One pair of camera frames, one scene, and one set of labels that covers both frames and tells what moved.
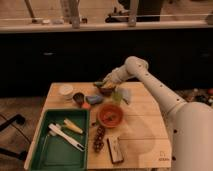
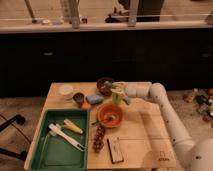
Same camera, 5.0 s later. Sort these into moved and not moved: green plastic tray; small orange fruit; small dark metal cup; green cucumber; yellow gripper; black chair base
Moved: yellow gripper; green cucumber
Not moved: black chair base; small orange fruit; small dark metal cup; green plastic tray
